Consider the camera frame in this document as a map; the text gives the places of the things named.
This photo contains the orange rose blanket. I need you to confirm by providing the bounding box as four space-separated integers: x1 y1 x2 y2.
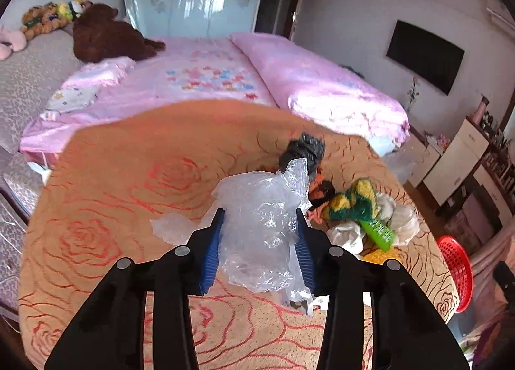
18 100 461 370

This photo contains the flower in vase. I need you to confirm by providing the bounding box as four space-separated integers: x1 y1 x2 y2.
406 76 420 113

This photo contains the pink quilt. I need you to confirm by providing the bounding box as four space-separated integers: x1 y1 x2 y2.
230 31 411 145

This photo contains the grey patterned bed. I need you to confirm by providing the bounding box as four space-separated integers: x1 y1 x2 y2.
0 28 93 314

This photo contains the red plastic basket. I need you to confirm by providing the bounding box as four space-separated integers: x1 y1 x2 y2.
438 235 473 313

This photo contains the black wall television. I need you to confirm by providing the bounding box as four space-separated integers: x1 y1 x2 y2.
386 19 465 96

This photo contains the pink floral bed sheet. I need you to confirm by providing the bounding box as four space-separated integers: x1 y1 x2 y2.
19 36 278 153

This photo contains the low cream desk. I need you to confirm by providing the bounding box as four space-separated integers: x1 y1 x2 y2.
406 129 443 190

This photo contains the pale blue duvet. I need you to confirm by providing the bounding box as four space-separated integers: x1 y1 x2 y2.
362 134 407 155

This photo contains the patterned storage box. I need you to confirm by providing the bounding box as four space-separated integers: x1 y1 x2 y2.
445 193 503 250

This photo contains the row of cosmetic bottles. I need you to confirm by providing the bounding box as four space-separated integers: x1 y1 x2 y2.
481 110 515 178

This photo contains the brown teddy bear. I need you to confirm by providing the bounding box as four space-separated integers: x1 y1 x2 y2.
72 3 166 64

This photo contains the yellow green plush toy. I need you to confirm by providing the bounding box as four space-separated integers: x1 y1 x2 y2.
54 0 94 21

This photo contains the white cartoon pillow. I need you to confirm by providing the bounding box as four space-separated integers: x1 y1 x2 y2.
44 86 101 114

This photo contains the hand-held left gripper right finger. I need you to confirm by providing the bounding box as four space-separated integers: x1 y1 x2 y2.
295 207 471 370

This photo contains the tall cream cabinet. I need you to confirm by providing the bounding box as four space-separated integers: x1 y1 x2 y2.
422 116 489 206

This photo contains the clear plastic bag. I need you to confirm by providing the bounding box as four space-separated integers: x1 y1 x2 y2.
151 158 318 316

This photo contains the pink bottle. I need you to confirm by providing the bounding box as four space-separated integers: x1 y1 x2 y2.
475 95 491 123

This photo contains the green snack packet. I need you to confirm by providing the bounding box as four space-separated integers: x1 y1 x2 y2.
360 217 396 252

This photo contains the black plastic bag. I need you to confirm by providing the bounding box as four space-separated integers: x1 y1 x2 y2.
277 131 326 178

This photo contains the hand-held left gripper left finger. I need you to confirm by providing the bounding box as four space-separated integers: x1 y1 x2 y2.
43 208 226 370

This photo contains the pink pillow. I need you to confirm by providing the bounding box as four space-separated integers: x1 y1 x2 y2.
60 57 135 91

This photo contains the pink plush toy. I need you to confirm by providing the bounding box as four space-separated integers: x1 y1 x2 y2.
0 26 27 61

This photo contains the dark wooden dresser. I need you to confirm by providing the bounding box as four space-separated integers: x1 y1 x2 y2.
473 113 515 230

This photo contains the orange wrapper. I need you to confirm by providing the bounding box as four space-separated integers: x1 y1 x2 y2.
308 171 336 226

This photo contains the small brown plush bear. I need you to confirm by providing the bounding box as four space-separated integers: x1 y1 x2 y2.
21 4 69 40

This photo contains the white tissue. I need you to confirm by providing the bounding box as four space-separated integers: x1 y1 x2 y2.
327 220 367 255
376 193 420 245

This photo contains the dark wooden door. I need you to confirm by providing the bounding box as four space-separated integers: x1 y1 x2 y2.
254 0 308 39

